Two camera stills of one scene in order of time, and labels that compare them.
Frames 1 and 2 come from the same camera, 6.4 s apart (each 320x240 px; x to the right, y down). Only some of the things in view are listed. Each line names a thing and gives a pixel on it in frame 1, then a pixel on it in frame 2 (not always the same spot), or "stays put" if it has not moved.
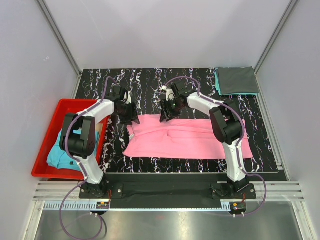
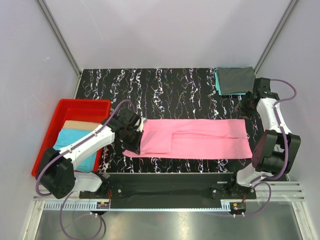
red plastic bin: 65,106 stays put
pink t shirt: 187,137 stays put
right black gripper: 165,106 → 241,108
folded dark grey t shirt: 237,80 stays put
